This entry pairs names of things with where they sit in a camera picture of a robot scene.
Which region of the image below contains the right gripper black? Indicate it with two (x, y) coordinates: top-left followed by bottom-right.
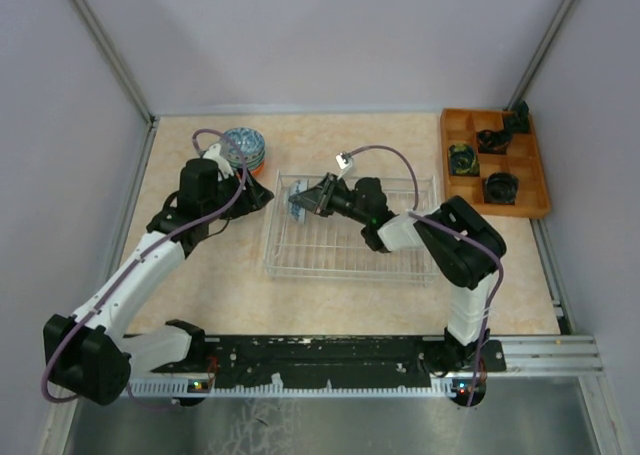
(291, 173), (370, 226)

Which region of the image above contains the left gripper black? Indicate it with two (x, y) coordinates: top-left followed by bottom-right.
(203, 163), (274, 222)

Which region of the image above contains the blue white patterned bowl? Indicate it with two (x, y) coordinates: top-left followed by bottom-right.
(283, 178), (310, 225)

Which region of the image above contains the white wire dish rack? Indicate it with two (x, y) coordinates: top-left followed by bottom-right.
(264, 172), (439, 285)

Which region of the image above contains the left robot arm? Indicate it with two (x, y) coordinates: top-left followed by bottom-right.
(40, 158), (274, 406)

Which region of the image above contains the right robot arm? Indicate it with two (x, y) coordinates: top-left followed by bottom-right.
(287, 173), (506, 372)

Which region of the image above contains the orange bottom stacked bowl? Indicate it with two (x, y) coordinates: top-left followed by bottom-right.
(249, 159), (266, 177)

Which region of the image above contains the top blue stacked bowl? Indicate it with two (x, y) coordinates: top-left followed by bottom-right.
(224, 127), (266, 163)

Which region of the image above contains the black yellow object in tray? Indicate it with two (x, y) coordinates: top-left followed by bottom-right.
(448, 143), (480, 177)

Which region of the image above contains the wooden compartment tray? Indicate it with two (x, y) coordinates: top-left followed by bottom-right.
(440, 108), (551, 219)

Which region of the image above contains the black object tray centre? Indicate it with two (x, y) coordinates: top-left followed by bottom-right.
(476, 129), (513, 155)

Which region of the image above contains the black round object in tray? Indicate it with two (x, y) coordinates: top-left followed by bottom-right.
(483, 172), (519, 205)

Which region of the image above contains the black object tray corner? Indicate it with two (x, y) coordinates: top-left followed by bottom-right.
(503, 100), (531, 134)

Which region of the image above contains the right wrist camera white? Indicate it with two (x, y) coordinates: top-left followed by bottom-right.
(335, 152), (356, 179)

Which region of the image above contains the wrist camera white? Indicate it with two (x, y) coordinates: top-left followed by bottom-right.
(335, 152), (356, 179)
(201, 143), (242, 181)

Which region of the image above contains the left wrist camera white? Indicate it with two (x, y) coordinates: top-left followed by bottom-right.
(201, 143), (242, 181)

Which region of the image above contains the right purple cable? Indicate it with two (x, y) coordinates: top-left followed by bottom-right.
(347, 145), (504, 409)

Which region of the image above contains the purple cable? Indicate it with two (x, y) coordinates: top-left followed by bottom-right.
(39, 128), (250, 411)
(347, 145), (504, 409)

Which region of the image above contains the white cable duct strip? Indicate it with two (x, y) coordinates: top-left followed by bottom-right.
(127, 378), (481, 397)

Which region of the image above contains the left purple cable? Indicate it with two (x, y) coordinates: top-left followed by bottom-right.
(39, 128), (250, 411)

